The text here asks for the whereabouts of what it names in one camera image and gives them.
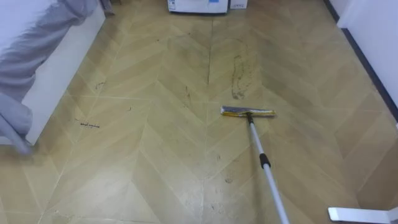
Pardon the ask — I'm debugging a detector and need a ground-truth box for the mop with silver pole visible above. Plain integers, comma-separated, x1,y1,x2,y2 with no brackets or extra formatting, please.
220,105,290,224

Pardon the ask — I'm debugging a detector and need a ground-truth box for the white washing machine tower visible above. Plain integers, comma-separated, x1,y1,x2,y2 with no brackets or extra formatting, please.
167,0,229,14

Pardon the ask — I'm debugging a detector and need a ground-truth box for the white box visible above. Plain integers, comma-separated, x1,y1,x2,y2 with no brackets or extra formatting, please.
229,0,249,10

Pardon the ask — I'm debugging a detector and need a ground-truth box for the white flat plastic piece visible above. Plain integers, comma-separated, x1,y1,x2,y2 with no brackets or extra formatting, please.
327,206,398,224

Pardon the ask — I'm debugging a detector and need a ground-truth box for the grey bed with white frame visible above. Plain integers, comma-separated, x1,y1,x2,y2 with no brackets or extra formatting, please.
0,0,106,156

